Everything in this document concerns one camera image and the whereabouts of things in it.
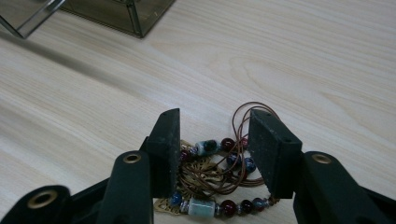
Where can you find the smoked glass box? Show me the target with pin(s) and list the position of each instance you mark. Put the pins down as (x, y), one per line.
(124, 14)

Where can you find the glass box lid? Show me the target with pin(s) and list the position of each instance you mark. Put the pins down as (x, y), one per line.
(25, 14)

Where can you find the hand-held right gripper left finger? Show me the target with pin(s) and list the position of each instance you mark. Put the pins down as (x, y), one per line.
(165, 149)

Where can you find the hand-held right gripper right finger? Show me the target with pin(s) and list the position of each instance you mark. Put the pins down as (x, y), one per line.
(272, 152)

